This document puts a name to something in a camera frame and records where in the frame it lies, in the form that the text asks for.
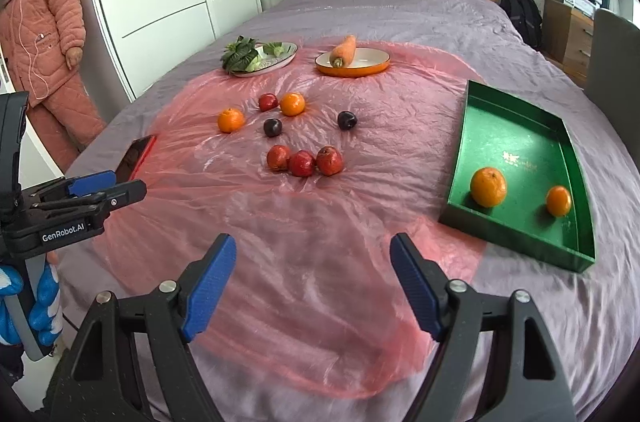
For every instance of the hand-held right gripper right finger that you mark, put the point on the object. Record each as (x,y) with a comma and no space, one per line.
(415,284)

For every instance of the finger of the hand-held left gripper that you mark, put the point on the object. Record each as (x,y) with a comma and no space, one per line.
(127,193)
(92,183)

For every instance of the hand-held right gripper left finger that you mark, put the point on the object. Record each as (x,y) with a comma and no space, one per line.
(210,287)

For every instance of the large orange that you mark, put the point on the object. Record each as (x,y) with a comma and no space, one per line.
(488,186)

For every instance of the red apple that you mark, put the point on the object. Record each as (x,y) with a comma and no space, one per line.
(301,163)
(268,102)
(329,161)
(277,158)

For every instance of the dark plum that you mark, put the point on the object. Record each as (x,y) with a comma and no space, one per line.
(272,127)
(346,120)

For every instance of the green tray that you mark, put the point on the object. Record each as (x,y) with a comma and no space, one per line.
(525,142)

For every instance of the person's left hand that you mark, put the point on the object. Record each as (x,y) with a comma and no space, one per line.
(44,317)

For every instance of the phone in red case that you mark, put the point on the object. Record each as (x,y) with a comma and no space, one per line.
(132,160)

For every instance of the pink plastic sheet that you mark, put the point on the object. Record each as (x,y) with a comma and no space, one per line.
(310,242)

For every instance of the white patterned plate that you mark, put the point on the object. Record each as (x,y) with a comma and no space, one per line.
(280,58)

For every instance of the small bok choy piece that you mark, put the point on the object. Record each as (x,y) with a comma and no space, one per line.
(274,50)

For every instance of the orange rimmed plate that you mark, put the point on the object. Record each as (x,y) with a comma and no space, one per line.
(370,60)

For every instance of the carrot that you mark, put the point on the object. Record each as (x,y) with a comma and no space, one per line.
(345,50)

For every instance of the black backpack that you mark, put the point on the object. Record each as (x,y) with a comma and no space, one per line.
(520,15)

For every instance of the wooden nightstand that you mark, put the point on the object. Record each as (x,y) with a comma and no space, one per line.
(570,37)

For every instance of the grey chair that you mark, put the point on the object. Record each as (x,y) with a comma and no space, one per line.
(615,67)

